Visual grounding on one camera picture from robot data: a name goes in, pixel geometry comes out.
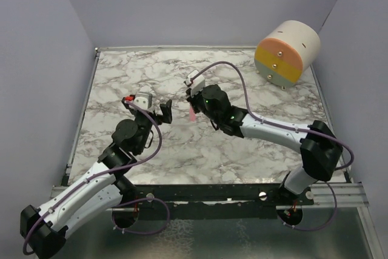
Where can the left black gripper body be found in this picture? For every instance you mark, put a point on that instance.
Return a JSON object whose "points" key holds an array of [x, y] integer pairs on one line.
{"points": [[145, 124]]}

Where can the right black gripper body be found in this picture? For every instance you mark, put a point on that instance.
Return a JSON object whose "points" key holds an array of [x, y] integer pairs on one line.
{"points": [[197, 103]]}

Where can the pink key tag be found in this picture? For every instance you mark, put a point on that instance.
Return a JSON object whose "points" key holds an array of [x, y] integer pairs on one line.
{"points": [[192, 114]]}

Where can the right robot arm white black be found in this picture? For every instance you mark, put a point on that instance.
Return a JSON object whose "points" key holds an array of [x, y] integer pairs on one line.
{"points": [[319, 152]]}

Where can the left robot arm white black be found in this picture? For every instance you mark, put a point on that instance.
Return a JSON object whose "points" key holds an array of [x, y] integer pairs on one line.
{"points": [[46, 228]]}

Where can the round three-drawer mini cabinet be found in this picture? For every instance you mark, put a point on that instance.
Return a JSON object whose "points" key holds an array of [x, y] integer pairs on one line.
{"points": [[283, 55]]}

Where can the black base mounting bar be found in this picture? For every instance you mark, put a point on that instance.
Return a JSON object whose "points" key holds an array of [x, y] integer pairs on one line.
{"points": [[205, 201]]}

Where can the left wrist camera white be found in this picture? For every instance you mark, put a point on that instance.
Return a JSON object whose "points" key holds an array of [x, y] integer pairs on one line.
{"points": [[143, 100]]}

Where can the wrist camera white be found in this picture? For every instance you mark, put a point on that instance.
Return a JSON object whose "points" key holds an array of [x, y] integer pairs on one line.
{"points": [[195, 83], [143, 100]]}

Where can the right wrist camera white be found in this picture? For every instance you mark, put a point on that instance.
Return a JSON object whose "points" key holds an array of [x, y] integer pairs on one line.
{"points": [[195, 83]]}

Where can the aluminium frame rail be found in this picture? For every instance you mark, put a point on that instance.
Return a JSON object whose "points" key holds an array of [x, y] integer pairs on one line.
{"points": [[347, 195]]}

